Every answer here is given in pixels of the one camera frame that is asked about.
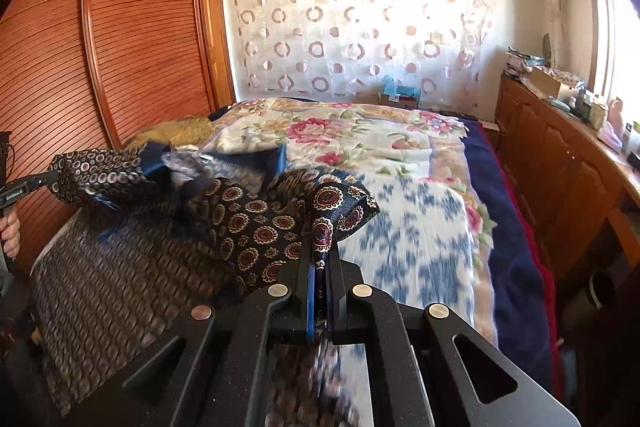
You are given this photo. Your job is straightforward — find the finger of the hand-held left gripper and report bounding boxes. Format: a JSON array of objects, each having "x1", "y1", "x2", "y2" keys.
[{"x1": 26, "y1": 170, "x2": 61, "y2": 196}]

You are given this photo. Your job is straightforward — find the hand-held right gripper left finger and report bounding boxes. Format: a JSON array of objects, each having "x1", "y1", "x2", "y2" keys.
[{"x1": 65, "y1": 252, "x2": 317, "y2": 427}]

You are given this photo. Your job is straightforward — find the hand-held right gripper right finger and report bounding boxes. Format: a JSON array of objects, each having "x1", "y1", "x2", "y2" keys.
[{"x1": 325, "y1": 256, "x2": 582, "y2": 427}]

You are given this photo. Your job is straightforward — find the navy medallion print garment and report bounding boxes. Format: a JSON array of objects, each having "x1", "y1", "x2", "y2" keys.
[{"x1": 27, "y1": 142, "x2": 381, "y2": 427}]

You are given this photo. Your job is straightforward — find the person's left hand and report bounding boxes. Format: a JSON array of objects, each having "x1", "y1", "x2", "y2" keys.
[{"x1": 0, "y1": 212, "x2": 22, "y2": 259}]

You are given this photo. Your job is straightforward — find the yellow pillow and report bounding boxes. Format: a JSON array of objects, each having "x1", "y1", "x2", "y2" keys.
[{"x1": 122, "y1": 117, "x2": 216, "y2": 150}]

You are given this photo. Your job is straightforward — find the wooden louvered wardrobe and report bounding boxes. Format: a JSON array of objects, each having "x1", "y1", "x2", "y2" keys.
[{"x1": 0, "y1": 0, "x2": 238, "y2": 258}]

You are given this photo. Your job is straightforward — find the floral quilt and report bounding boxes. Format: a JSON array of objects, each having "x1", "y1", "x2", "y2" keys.
[{"x1": 210, "y1": 97, "x2": 498, "y2": 258}]

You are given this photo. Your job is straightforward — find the navy blanket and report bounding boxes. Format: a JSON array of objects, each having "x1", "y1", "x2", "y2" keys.
[{"x1": 462, "y1": 117, "x2": 556, "y2": 400}]

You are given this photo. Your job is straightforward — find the teal tissue pack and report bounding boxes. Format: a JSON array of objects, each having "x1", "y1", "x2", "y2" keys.
[{"x1": 382, "y1": 75, "x2": 422, "y2": 100}]

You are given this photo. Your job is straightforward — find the wooden cabinet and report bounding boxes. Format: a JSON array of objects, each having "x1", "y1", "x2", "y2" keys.
[{"x1": 495, "y1": 74, "x2": 640, "y2": 288}]

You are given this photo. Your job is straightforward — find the dark round pot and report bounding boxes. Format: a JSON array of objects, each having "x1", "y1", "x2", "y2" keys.
[{"x1": 586, "y1": 269, "x2": 619, "y2": 309}]

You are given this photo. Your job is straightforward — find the sheer circle print curtain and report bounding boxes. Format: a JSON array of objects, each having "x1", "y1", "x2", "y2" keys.
[{"x1": 220, "y1": 0, "x2": 498, "y2": 108}]

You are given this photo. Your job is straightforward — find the pile of packets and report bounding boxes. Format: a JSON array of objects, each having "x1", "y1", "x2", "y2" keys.
[{"x1": 504, "y1": 46, "x2": 547, "y2": 78}]

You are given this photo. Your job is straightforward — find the open cardboard box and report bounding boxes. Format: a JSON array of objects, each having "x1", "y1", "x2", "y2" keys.
[{"x1": 529, "y1": 66, "x2": 577, "y2": 98}]

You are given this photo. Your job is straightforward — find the pink bottle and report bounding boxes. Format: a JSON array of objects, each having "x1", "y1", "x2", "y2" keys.
[{"x1": 606, "y1": 98, "x2": 627, "y2": 145}]

